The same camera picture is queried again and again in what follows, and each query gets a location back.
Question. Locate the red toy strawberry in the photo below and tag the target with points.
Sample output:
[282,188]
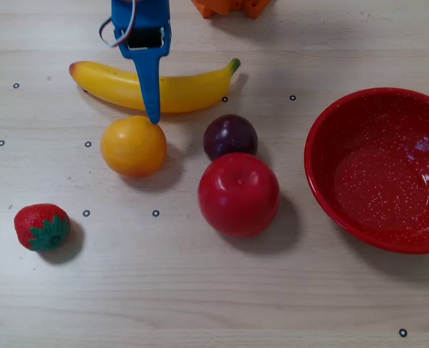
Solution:
[37,221]

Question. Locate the orange toy fruit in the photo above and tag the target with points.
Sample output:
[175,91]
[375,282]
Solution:
[133,146]

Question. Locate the red toy apple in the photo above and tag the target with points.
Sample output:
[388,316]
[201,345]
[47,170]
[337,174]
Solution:
[238,195]

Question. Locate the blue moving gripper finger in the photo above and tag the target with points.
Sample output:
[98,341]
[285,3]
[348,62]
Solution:
[149,83]

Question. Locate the orange robot base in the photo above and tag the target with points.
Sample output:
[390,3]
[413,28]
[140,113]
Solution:
[232,6]

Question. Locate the dark purple toy plum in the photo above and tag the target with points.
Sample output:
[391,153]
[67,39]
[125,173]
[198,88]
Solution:
[230,137]

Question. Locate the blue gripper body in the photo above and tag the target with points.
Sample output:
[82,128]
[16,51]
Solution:
[144,39]

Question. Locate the red speckled bowl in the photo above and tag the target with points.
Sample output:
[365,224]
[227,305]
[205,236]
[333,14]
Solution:
[377,174]

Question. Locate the yellow toy banana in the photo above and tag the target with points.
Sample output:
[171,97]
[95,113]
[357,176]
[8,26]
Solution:
[189,94]

